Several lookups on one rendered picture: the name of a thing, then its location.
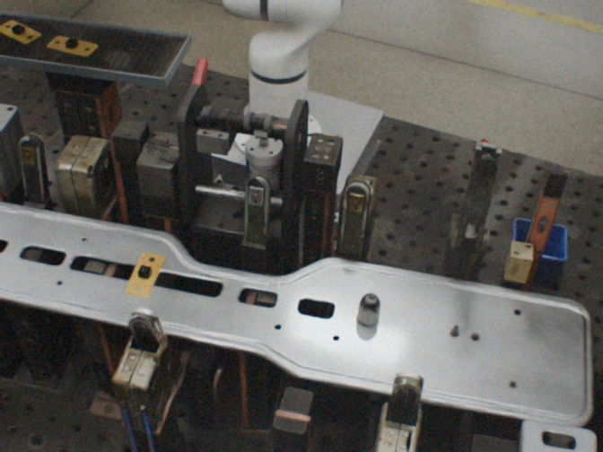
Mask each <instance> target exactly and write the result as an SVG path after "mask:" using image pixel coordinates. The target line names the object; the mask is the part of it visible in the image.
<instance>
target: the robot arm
mask: <svg viewBox="0 0 603 452"><path fill-rule="evenodd" d="M221 2H222V4H223V7H224V8H225V10H226V12H227V13H230V14H231V15H233V16H235V17H238V18H240V19H245V20H253V21H266V22H280V23H279V24H277V25H275V26H271V27H269V28H267V29H264V30H262V31H260V32H258V33H256V34H255V35H254V36H253V38H252V40H251V42H250V44H249V100H250V111H251V112H255V116H256V114H261V113H267V114H268V115H274V116H276V117H285V118H290V116H291V114H292V111H293V107H294V103H295V101H296V100H297V99H299V100H307V85H308V62H309V51H310V45H311V43H312V42H314V41H315V40H316V39H317V38H318V36H319V35H320V34H321V33H322V32H324V31H325V30H326V29H327V28H329V27H330V26H331V25H332V24H333V22H334V21H335V20H336V18H337V17H338V15H339V13H340V11H341V9H342V8H343V6H344V2H345V0H221ZM315 132H317V133H320V134H321V129H320V126H319V123H318V122H317V120H316V119H315V117H314V116H311V115H310V114H309V121H308V134H315ZM252 136H253V135H242V134H237V135H236V137H235V140H234V142H235V143H236V146H237V148H239V149H240V151H241V152H242V153H243V154H244V155H246V154H245V143H246V142H247V140H248V139H249V138H251V137H252Z"/></svg>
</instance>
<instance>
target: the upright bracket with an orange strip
mask: <svg viewBox="0 0 603 452"><path fill-rule="evenodd" d="M567 179H568V173H563V172H558V171H551V170H549V171H548V172H547V175H546V180H545V183H544V186H543V189H542V191H541V192H540V195H539V198H538V201H537V207H536V210H535V212H534V216H533V219H532V222H531V224H530V227H529V234H528V236H527V239H526V242H525V243H530V244H533V262H532V264H531V267H530V269H529V274H528V278H527V281H526V284H525V285H524V286H520V291H528V292H530V290H531V287H532V284H533V282H534V279H535V275H536V273H537V269H538V266H539V263H540V259H541V257H542V255H543V252H544V249H545V246H546V243H547V241H548V239H549V236H550V233H551V230H552V227H553V224H554V222H555V217H556V214H557V211H558V208H559V205H560V203H561V201H562V194H563V191H564V187H565V185H566V181H567ZM543 217H546V218H545V221H544V224H543V226H539V224H540V221H541V219H542V218H543Z"/></svg>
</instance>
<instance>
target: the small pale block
mask: <svg viewBox="0 0 603 452"><path fill-rule="evenodd" d="M532 262H533V244H530V243H525V242H519V241H514V240H512V241H511V244H510V247H509V251H508V254H507V257H506V260H505V264H504V266H503V275H502V285H501V286H502V287H508V288H512V289H513V290H515V289H518V291H519V290H520V286H524V285H525V284H526V281H527V278H528V274H529V269H530V267H531V264H532Z"/></svg>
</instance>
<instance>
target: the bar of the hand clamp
mask: <svg viewBox="0 0 603 452"><path fill-rule="evenodd" d="M501 154H502V147H501V145H496V143H485V142H476V148H475V152H474V157H473V160H472V166H471V171H470V174H469V180H468V187H467V192H466V196H465V201H464V206H463V210H462V214H461V219H460V224H459V235H458V237H457V238H456V243H455V247H456V248H461V243H462V240H463V235H464V231H465V226H466V222H476V223H479V225H478V229H477V237H476V241H474V250H476V251H479V249H480V246H481V241H482V237H483V234H484V229H485V222H486V218H487V214H488V210H489V206H490V202H491V197H492V193H493V190H494V182H495V179H496V175H497V170H498V166H499V162H500V158H501Z"/></svg>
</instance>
